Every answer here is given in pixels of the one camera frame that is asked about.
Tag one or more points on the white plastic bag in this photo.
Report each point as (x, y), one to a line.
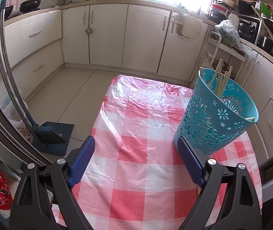
(13, 110)

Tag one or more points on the stack of pots and pans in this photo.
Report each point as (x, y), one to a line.
(221, 4)

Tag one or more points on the clear plastic bag holder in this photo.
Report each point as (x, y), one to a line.
(186, 26)

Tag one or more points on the cream base cabinets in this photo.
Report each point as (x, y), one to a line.
(107, 33)

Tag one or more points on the blue dustpan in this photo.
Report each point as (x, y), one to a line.
(55, 139)

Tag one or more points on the black microwave oven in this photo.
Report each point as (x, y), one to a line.
(247, 6)

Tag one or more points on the light wooden chopstick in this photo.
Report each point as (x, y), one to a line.
(258, 14)

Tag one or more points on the white thermos jug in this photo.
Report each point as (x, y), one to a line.
(233, 19)

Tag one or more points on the black toaster oven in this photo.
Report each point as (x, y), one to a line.
(249, 30)

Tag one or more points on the blue plastic perforated basket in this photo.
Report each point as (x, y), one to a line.
(210, 124)

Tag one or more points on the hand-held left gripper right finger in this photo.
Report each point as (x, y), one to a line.
(191, 163)

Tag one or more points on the black rice cooker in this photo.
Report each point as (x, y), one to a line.
(267, 45)

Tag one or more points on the cream drawer cabinet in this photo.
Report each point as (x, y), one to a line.
(268, 100)

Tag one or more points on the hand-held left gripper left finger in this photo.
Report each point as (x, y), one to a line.
(82, 163)

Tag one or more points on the green cutting board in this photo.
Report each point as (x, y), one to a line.
(265, 9)

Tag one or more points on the black wok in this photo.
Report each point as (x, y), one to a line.
(31, 4)

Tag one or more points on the white trolley rack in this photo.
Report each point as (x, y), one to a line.
(219, 52)

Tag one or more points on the pink checked plastic tablecloth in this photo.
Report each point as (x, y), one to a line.
(138, 136)

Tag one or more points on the bunch of chopsticks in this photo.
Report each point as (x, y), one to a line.
(220, 81)

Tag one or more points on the small hanging metal cup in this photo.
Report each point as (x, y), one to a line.
(88, 31)

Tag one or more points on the green vegetable plastic bag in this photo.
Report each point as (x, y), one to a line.
(227, 33)

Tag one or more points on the blue broom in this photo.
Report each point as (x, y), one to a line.
(52, 136)

